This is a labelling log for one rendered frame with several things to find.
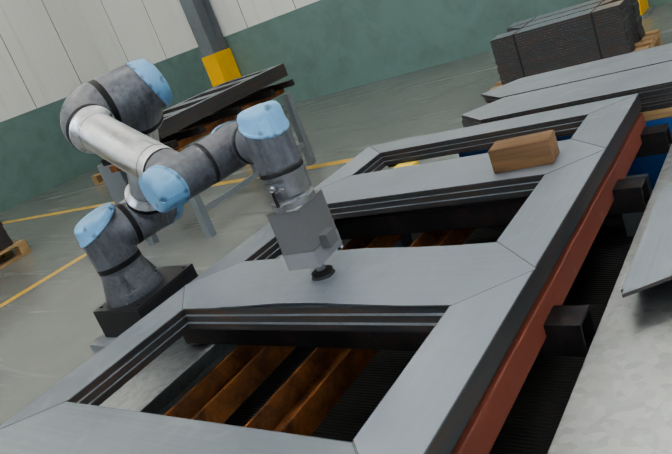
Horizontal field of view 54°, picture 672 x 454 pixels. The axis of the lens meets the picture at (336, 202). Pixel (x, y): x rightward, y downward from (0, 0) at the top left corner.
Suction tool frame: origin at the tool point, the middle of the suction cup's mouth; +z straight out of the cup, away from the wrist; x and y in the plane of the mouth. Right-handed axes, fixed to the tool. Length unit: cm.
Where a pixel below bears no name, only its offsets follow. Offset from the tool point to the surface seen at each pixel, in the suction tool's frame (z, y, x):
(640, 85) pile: -1, 80, -45
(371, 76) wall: 78, 758, 368
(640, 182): 7, 40, -46
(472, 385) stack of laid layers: 0.5, -27.5, -34.4
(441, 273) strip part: -0.6, -2.5, -22.5
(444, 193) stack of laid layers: 0.7, 34.6, -10.2
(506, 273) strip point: -0.6, -4.4, -33.0
